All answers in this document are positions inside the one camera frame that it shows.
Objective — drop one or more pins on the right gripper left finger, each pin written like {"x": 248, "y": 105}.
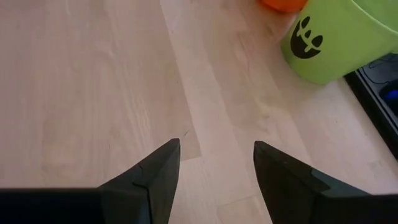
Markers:
{"x": 124, "y": 202}

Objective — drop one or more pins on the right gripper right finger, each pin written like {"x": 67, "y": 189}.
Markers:
{"x": 295, "y": 199}

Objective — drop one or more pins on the green halloween bucket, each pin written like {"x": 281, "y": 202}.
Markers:
{"x": 342, "y": 37}

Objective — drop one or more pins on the orange halloween bucket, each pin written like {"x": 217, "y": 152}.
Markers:
{"x": 284, "y": 4}

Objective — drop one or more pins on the black table frame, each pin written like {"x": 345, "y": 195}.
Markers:
{"x": 373, "y": 118}

